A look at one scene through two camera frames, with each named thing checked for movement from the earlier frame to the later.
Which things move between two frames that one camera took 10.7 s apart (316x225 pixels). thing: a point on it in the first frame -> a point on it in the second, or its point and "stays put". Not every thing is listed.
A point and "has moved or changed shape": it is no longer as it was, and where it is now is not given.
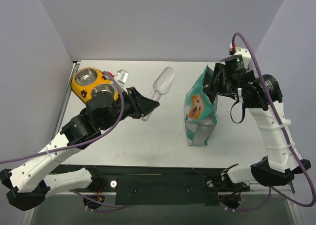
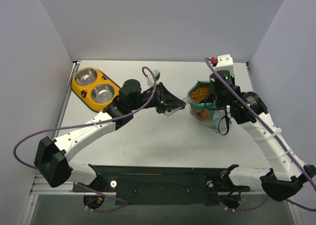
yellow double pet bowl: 86,81 stays put
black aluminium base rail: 140,185 stays put
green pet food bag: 201,116 has moved or changed shape
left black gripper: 133,101 -> 160,98
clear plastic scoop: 163,82 -> 198,93
